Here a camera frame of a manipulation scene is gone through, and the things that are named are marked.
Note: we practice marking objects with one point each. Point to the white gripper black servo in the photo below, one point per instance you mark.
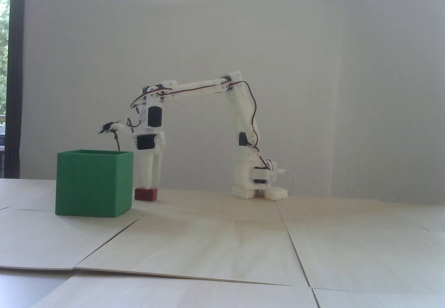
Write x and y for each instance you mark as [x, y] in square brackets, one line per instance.
[150, 144]

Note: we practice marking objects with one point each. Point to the red block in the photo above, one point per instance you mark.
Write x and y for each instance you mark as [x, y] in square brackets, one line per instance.
[146, 195]

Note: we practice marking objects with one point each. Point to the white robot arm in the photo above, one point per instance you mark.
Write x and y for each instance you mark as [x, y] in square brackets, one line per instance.
[243, 113]

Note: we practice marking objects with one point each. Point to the green open box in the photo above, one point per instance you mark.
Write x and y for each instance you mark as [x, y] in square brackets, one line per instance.
[90, 186]

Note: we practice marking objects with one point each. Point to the white paper backdrop sheet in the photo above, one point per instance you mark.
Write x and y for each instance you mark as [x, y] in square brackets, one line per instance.
[104, 43]

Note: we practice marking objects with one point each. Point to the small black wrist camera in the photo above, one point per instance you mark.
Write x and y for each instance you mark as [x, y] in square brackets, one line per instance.
[108, 126]

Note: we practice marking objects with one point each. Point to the black window frame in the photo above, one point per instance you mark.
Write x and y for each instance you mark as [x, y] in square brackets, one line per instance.
[15, 78]

